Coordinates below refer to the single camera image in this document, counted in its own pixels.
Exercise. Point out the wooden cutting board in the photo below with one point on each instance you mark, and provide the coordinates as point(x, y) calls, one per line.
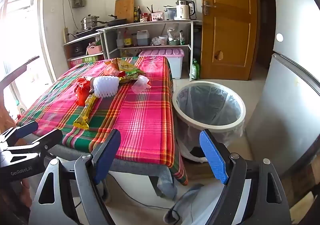
point(124, 10)

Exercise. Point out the green plastic bottle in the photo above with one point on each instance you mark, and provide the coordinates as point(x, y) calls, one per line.
point(195, 70)

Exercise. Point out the white metal shelf rack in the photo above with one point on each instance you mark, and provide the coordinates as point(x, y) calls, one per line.
point(150, 23)

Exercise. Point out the crumpled plastic bag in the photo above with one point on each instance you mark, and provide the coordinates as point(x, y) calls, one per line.
point(173, 34)

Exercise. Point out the silver refrigerator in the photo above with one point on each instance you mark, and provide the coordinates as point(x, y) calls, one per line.
point(287, 102)

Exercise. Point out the red wrapper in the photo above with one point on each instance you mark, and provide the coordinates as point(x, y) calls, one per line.
point(82, 91)

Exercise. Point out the green carton box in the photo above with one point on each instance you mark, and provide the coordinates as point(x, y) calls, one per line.
point(87, 59)

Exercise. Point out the steel steamer pot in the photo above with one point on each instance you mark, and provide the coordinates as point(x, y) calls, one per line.
point(89, 23)

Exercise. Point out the oil bottle with yellow label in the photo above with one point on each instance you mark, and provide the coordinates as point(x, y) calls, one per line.
point(128, 40)

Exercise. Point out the dark sauce bottles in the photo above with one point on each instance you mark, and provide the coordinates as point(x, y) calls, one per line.
point(137, 15)

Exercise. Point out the white foam fruit net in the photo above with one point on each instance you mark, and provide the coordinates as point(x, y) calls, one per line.
point(106, 86)

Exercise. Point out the white power strip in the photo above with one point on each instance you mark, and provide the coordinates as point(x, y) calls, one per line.
point(66, 35)

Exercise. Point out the black induction cooker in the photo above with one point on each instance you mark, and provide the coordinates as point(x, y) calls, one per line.
point(83, 33)

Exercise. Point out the clear plastic bottle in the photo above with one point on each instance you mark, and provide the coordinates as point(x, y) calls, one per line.
point(120, 41)

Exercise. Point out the black rice cooker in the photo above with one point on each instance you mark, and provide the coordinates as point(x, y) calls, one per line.
point(79, 50)

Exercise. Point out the green and yellow snack bag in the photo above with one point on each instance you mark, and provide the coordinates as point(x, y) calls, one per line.
point(130, 68)

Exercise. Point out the pink lid storage box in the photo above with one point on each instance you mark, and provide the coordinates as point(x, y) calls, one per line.
point(162, 53)

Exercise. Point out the yellow snack wrapper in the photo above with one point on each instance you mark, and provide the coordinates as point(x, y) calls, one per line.
point(85, 113)

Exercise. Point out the orange snack bag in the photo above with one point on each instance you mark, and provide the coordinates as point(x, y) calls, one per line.
point(112, 68)

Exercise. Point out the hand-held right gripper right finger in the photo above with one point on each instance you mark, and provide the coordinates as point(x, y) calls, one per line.
point(213, 157)

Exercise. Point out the clear plastic cup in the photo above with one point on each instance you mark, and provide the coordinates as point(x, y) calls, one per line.
point(141, 85)

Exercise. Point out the low white shelf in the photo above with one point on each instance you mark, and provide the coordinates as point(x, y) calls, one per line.
point(80, 39)

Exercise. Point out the plaid tablecloth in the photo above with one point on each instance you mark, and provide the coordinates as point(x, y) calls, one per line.
point(140, 115)

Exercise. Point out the window frame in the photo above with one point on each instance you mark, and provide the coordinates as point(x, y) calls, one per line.
point(43, 40)

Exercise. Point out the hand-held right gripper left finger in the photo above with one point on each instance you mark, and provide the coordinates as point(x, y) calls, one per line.
point(108, 157)

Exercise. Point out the green bowl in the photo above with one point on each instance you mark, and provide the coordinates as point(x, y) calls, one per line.
point(173, 42)

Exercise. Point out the grey table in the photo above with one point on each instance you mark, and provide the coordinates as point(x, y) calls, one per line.
point(140, 166)

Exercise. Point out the white electric kettle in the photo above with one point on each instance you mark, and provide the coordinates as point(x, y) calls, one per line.
point(183, 11)

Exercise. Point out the yellow cooking oil bottle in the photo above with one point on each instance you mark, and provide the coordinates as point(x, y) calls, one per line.
point(127, 54)

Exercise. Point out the pink basket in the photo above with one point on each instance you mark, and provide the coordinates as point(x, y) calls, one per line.
point(94, 49)

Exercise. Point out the white jug with dark liquid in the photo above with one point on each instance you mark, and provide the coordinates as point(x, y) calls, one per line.
point(143, 38)

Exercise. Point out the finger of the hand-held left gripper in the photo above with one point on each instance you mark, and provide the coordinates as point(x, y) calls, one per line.
point(25, 129)
point(47, 140)

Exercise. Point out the round white fridge magnet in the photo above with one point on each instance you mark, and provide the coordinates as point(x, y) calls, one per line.
point(279, 37)

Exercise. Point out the clear plastic container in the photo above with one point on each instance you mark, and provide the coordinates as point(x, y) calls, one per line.
point(171, 13)

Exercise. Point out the red jar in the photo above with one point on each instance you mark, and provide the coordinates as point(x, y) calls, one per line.
point(144, 18)

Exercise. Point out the wooden door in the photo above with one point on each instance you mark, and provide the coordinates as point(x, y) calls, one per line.
point(230, 40)

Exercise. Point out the black wok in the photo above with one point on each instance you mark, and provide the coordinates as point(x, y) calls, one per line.
point(115, 22)

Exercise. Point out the pink utensil holder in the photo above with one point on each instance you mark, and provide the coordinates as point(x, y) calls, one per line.
point(157, 16)

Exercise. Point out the dark metal bar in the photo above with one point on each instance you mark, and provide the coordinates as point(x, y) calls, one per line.
point(20, 68)

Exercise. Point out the clear bin liner bag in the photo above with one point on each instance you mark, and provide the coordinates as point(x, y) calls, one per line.
point(210, 105)

